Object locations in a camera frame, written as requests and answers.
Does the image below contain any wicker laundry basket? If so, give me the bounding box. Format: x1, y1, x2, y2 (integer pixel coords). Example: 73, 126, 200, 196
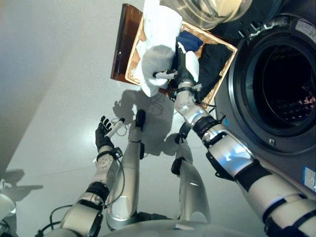
125, 19, 238, 110

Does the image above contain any white round object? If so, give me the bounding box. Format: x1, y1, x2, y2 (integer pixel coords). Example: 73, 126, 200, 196
0, 178, 17, 218

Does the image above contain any blue white appliance label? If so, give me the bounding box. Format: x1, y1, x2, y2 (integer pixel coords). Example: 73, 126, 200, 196
302, 166, 316, 193

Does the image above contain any grey robot torso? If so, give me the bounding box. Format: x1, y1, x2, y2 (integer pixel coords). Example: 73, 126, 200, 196
101, 219, 268, 237

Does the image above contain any dark grey washing machine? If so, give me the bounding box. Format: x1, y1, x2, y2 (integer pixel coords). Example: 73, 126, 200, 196
211, 0, 316, 196

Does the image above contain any blue garment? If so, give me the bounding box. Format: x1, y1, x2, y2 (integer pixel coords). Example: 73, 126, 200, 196
176, 32, 204, 53

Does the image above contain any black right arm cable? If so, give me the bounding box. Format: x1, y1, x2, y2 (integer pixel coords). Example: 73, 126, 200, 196
194, 93, 218, 109

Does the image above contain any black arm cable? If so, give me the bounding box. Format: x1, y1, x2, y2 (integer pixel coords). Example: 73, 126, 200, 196
103, 155, 126, 207
194, 93, 218, 109

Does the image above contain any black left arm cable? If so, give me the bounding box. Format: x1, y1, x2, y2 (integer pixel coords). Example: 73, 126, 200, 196
103, 155, 126, 207

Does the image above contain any thick black cable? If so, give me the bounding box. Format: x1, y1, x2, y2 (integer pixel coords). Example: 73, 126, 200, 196
36, 204, 75, 237

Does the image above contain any silver robot right leg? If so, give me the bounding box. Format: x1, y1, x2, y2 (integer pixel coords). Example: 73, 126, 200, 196
171, 123, 212, 223

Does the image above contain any black garment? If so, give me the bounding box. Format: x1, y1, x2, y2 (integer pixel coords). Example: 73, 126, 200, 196
197, 43, 233, 100

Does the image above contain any round glass washer door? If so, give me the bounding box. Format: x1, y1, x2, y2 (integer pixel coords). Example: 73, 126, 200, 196
159, 0, 284, 31

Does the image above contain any white cloth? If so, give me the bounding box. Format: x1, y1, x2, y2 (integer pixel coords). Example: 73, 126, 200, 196
134, 0, 184, 97

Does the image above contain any silver robot leg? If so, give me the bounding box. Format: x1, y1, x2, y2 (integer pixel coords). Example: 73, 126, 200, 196
105, 110, 147, 229
171, 123, 212, 223

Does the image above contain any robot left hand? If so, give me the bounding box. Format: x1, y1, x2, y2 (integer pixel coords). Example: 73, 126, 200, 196
95, 115, 126, 153

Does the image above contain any brown wooden stool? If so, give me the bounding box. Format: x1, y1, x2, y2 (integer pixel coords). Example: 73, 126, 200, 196
110, 3, 144, 81

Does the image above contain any silver robot left leg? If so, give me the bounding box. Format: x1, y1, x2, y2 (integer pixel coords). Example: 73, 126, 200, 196
105, 110, 147, 229

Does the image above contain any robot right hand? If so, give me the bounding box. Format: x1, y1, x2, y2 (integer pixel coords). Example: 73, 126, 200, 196
153, 41, 200, 86

